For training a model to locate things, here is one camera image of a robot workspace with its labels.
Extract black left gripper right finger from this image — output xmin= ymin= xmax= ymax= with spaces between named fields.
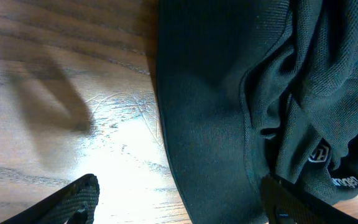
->
xmin=260 ymin=175 xmax=358 ymax=224

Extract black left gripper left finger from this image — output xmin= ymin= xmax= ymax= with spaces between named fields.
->
xmin=3 ymin=174 xmax=100 ymax=224

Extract black t-shirt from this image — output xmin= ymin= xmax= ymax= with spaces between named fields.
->
xmin=156 ymin=0 xmax=358 ymax=223

